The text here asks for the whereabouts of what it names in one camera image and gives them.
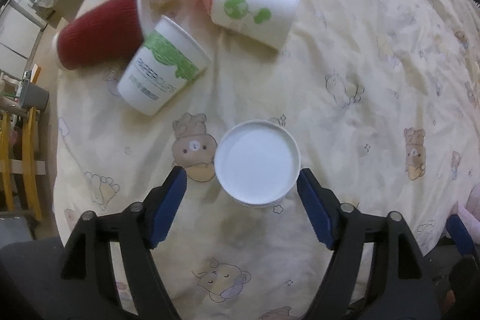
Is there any pink cloth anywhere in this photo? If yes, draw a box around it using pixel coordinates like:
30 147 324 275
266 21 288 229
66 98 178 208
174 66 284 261
449 184 480 231

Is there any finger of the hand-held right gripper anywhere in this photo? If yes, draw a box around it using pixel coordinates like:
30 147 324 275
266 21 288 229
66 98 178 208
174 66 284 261
445 214 480 306

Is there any white cabinet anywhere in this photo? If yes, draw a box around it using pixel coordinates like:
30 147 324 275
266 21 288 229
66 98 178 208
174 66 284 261
0 1 49 74

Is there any grey box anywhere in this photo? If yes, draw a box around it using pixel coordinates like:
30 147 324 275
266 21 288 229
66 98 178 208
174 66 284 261
16 70 50 109

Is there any white cup with green globe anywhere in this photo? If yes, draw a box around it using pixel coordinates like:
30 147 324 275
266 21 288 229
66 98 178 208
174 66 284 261
209 0 301 51

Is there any cream bear printed blanket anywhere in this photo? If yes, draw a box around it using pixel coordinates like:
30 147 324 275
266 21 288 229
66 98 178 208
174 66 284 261
52 0 480 320

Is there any yellow wooden chair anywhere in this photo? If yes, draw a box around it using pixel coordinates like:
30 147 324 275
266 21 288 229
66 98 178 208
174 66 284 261
0 106 46 222

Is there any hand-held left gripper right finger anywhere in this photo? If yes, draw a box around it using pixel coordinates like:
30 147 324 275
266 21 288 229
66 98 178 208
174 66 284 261
296 168 424 320

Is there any plain white paper cup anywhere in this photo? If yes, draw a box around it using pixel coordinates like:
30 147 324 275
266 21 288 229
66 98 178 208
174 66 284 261
214 120 302 209

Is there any white cup with green band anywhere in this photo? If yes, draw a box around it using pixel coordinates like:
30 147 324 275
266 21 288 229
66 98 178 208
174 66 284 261
116 15 212 117

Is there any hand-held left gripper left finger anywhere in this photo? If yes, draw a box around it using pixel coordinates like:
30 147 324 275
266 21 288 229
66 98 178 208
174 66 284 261
61 166 188 320

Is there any red ribbed paper cup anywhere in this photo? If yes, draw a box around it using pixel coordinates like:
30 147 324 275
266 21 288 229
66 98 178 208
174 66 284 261
55 0 151 72

